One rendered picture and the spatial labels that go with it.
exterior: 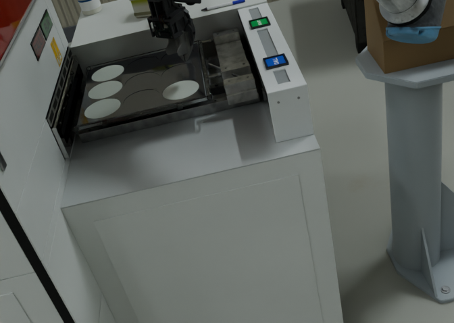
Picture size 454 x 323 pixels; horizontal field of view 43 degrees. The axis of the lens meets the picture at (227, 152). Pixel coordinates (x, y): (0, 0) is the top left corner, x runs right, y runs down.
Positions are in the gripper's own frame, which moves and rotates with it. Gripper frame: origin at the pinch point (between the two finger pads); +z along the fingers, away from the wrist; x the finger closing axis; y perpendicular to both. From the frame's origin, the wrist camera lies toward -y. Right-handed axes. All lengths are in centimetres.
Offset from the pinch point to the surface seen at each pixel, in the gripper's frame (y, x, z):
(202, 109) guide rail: 5.3, 5.3, 13.0
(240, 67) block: -6.7, 11.8, 6.1
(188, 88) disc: 5.1, 2.3, 7.1
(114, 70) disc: -0.2, -28.7, 8.4
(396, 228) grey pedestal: -29, 48, 77
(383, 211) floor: -55, 35, 97
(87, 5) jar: -24, -56, 0
